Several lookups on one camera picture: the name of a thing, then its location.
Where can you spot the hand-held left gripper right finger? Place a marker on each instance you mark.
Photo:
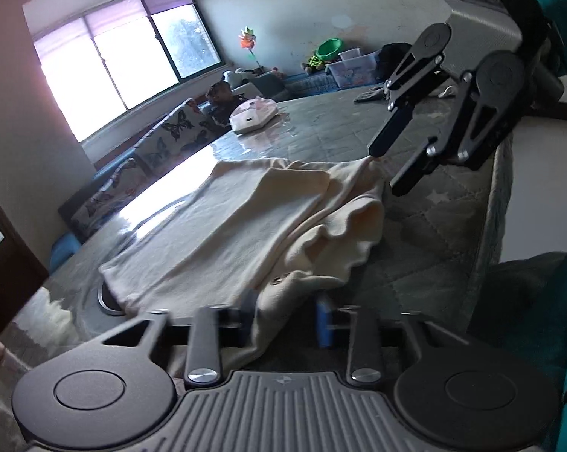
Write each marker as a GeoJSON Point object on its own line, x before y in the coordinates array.
{"type": "Point", "coordinates": [324, 325]}

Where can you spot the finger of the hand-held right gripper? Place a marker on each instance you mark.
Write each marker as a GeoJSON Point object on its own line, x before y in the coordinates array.
{"type": "Point", "coordinates": [391, 127]}
{"type": "Point", "coordinates": [410, 174]}

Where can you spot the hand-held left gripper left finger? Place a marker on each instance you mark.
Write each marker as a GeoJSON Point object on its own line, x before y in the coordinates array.
{"type": "Point", "coordinates": [231, 325]}

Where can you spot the cream cloth garment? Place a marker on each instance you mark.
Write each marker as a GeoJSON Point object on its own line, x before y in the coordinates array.
{"type": "Point", "coordinates": [227, 226]}

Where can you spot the person's right forearm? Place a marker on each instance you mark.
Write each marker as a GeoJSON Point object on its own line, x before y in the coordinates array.
{"type": "Point", "coordinates": [563, 9]}

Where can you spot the small dark cloth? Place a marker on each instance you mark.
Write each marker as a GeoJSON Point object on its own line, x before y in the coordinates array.
{"type": "Point", "coordinates": [368, 95]}

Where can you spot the small white object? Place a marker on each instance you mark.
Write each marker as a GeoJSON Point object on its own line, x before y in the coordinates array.
{"type": "Point", "coordinates": [446, 92]}

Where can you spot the black bag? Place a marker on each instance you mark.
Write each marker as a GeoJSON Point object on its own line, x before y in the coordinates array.
{"type": "Point", "coordinates": [396, 59]}

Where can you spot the clear plastic storage box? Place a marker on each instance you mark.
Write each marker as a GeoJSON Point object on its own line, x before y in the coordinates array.
{"type": "Point", "coordinates": [354, 68]}

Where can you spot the blue patterned mattress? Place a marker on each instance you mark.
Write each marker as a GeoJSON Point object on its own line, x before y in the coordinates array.
{"type": "Point", "coordinates": [311, 84]}

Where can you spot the green stuffed toy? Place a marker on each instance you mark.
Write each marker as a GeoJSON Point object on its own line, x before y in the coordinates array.
{"type": "Point", "coordinates": [314, 63]}

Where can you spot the green plastic bowl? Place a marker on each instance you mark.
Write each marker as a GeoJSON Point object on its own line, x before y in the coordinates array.
{"type": "Point", "coordinates": [329, 48]}

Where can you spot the teal cushion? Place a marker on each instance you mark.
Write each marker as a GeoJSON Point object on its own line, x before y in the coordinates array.
{"type": "Point", "coordinates": [269, 85]}

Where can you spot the white and pink pouch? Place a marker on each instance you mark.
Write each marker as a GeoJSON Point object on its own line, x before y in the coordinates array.
{"type": "Point", "coordinates": [253, 115]}

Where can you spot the dark grey cloth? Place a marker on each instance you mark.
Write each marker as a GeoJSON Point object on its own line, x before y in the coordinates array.
{"type": "Point", "coordinates": [519, 292]}

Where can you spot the colourful pinwheel toy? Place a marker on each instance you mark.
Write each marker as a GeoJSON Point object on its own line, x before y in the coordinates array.
{"type": "Point", "coordinates": [248, 40]}

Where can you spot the butterfly print sofa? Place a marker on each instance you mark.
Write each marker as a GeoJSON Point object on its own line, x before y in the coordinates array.
{"type": "Point", "coordinates": [170, 136]}

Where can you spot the sliding glass window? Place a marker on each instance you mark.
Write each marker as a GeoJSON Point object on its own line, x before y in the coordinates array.
{"type": "Point", "coordinates": [123, 66]}

